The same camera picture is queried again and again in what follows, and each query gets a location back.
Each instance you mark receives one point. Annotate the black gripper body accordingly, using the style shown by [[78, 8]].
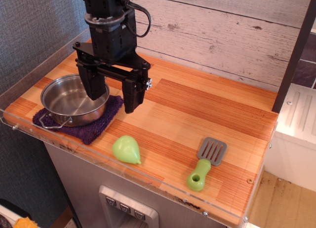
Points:
[[113, 47]]

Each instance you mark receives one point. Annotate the yellow object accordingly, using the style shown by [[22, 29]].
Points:
[[25, 223]]

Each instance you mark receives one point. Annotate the grey green toy spatula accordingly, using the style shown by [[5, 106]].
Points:
[[210, 154]]

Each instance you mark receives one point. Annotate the white cabinet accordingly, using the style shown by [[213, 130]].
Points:
[[292, 152]]

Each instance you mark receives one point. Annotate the stainless steel pot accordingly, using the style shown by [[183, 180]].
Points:
[[68, 104]]

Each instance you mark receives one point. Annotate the green plastic pear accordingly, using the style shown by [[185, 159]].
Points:
[[126, 149]]

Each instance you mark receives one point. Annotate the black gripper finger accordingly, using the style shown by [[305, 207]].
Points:
[[93, 82], [133, 94]]

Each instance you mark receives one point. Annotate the dark right post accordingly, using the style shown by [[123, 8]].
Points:
[[295, 56]]

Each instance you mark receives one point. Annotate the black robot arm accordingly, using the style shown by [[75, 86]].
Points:
[[112, 5]]

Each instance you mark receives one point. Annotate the purple cloth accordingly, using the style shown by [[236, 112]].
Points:
[[87, 133]]

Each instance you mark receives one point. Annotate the grey dispenser panel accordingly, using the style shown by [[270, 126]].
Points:
[[122, 211]]

